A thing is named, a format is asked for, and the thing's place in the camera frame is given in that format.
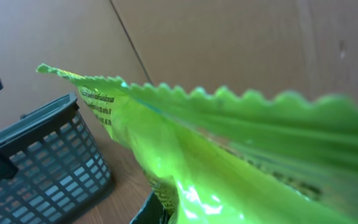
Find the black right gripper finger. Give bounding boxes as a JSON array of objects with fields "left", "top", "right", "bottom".
[{"left": 130, "top": 191, "right": 170, "bottom": 224}]

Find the green gummy candy bag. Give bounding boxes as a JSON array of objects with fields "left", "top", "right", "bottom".
[{"left": 37, "top": 64, "right": 358, "bottom": 223}]

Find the grey plastic shopping basket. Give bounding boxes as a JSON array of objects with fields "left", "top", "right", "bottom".
[{"left": 0, "top": 93, "right": 114, "bottom": 224}]

